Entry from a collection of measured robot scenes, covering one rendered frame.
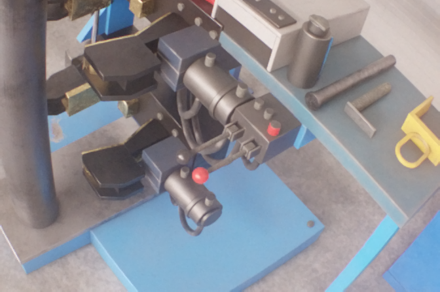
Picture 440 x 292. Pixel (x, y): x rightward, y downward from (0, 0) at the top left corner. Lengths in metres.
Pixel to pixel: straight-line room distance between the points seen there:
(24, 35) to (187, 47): 0.47
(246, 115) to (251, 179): 1.05
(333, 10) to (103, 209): 1.19
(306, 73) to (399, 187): 0.37
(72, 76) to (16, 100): 0.60
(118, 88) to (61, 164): 0.87
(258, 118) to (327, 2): 0.40
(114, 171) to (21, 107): 0.45
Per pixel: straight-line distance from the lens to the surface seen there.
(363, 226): 2.57
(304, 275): 2.34
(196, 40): 1.50
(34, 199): 1.94
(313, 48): 1.31
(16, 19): 1.34
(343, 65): 1.53
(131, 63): 1.45
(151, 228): 2.17
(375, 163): 1.32
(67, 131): 2.45
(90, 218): 2.14
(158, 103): 1.91
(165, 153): 1.83
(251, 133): 1.35
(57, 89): 2.05
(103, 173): 1.80
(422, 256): 2.24
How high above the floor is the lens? 1.98
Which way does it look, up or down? 48 degrees down
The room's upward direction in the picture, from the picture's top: 16 degrees clockwise
